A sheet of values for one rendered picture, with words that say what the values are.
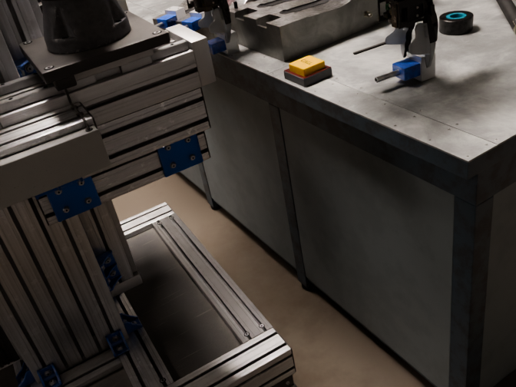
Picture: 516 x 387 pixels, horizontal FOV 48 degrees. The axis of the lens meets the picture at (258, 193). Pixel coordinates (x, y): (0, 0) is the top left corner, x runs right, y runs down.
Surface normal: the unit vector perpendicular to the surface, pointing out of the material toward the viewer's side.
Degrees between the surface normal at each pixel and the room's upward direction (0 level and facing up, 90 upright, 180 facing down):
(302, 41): 90
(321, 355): 0
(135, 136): 90
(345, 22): 90
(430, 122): 0
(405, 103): 0
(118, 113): 90
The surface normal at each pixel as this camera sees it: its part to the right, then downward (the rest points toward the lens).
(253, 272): -0.16, -0.82
